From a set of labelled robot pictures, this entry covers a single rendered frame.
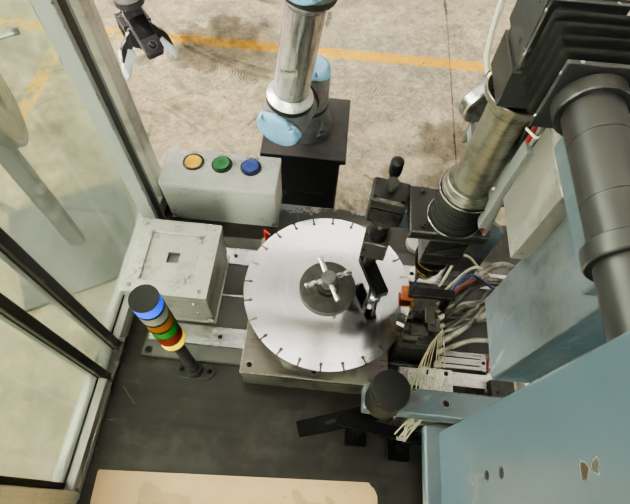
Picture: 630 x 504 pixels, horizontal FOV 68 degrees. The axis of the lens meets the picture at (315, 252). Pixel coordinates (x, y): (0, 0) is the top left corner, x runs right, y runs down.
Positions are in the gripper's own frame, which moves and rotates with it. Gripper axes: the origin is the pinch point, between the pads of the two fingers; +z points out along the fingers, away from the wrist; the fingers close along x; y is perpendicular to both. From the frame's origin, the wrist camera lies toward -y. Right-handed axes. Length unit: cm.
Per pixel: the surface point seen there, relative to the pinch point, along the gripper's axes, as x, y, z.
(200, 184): 6.6, -39.3, 1.2
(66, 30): 19, -39, -44
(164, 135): -10, 66, 91
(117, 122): 17.7, -37.8, -23.8
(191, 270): 19, -58, 1
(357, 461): 9, -108, 16
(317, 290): 1, -79, -6
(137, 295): 29, -72, -25
